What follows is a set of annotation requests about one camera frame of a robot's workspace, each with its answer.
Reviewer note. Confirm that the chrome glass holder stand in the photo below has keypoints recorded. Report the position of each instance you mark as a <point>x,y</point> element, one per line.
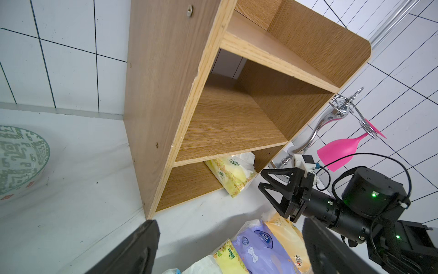
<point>340,107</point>

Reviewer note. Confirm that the blue tissue pack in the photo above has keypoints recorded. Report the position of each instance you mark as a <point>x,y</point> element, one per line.
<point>172,271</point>

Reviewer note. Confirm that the pink plastic wine glass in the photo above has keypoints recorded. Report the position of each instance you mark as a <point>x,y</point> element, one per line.
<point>338,153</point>

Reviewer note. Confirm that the wooden three-tier shelf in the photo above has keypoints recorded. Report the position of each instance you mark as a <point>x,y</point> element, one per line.
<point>211,79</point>

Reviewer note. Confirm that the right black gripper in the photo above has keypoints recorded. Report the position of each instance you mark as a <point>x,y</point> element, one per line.
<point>327,254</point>

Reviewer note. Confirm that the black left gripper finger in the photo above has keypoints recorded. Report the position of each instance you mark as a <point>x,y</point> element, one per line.
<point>134,255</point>

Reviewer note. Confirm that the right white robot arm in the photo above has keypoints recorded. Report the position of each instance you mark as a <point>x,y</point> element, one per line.
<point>368,211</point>

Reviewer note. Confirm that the yellow tissue pack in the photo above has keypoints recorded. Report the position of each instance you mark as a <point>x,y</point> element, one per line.
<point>291,238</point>
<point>234,172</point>

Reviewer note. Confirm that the white green tissue pack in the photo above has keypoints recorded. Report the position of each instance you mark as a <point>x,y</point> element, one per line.
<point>224,260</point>

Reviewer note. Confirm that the purple tissue pack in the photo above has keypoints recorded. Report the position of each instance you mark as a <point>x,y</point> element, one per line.
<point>260,250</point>

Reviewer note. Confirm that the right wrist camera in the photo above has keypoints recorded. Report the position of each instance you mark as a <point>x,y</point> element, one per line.
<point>305,163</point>

